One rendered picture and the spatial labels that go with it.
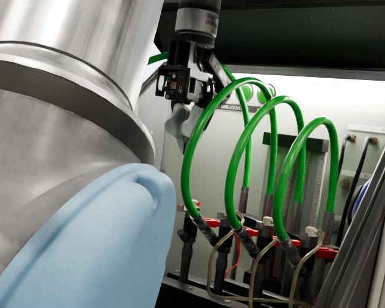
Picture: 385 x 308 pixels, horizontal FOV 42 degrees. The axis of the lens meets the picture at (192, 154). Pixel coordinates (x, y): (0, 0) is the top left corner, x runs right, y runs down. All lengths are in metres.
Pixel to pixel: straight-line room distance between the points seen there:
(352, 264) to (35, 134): 0.63
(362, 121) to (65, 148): 0.98
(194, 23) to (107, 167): 0.72
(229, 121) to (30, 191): 1.11
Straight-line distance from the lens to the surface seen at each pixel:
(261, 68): 1.21
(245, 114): 1.12
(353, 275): 0.76
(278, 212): 0.73
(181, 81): 0.87
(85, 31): 0.24
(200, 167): 1.31
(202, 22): 0.90
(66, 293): 0.16
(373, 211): 0.83
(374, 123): 1.13
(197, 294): 0.94
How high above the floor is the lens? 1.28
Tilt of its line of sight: 3 degrees down
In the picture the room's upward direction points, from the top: 8 degrees clockwise
